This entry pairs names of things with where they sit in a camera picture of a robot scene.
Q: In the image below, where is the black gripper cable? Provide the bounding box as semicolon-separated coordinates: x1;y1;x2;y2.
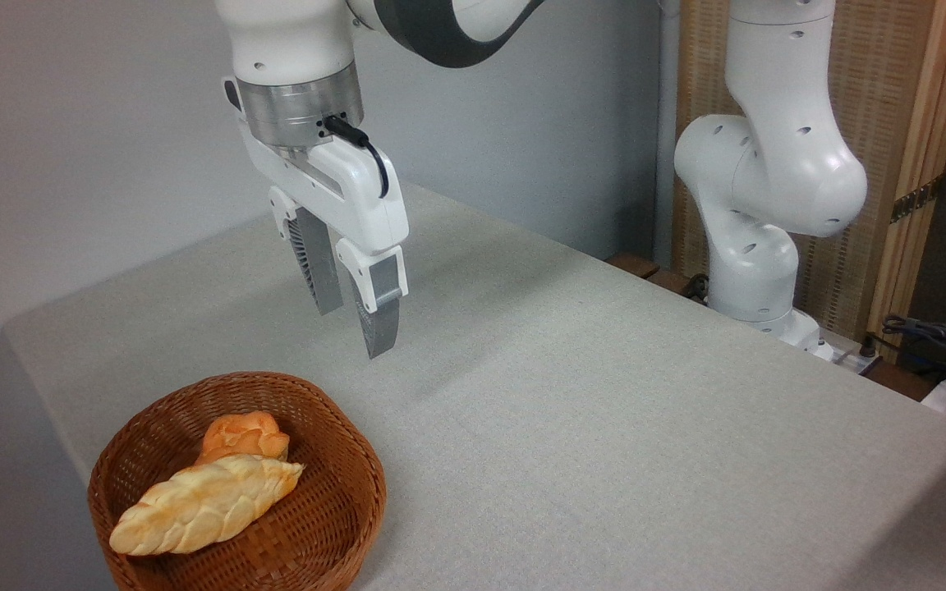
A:
324;115;390;200

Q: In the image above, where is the bundle of dark cables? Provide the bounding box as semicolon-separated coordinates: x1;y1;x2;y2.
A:
879;314;946;387

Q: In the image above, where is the brown wicker basket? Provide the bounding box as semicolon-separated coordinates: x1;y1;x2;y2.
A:
87;371;388;591

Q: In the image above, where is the brown wooden board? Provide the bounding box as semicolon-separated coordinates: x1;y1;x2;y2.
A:
604;253;714;306

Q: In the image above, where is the long braided bread loaf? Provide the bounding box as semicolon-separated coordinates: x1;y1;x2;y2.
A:
109;454;305;557

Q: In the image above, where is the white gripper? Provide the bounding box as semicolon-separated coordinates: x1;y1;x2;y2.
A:
221;76;411;360

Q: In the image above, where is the wood and rattan folding screen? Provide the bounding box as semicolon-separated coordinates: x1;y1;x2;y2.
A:
670;0;946;362

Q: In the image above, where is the round orange bread roll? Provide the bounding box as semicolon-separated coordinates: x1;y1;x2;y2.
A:
196;412;291;465

